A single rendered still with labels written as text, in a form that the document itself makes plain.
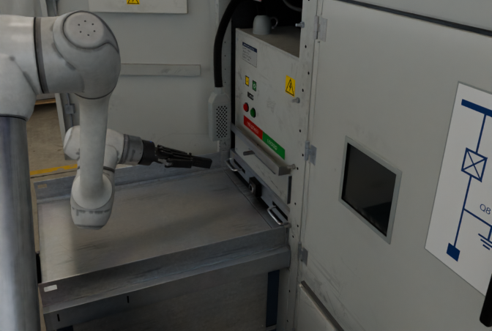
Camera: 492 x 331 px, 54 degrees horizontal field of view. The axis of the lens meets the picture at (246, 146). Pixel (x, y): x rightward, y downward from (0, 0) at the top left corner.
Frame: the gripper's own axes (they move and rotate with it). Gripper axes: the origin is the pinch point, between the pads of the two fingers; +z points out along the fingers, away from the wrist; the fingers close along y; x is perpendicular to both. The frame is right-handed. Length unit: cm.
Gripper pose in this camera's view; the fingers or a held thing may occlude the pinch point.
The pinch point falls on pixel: (200, 162)
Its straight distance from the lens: 153.5
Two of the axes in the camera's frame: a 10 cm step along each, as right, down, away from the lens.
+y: 3.9, 3.8, -8.4
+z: 8.6, 1.7, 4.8
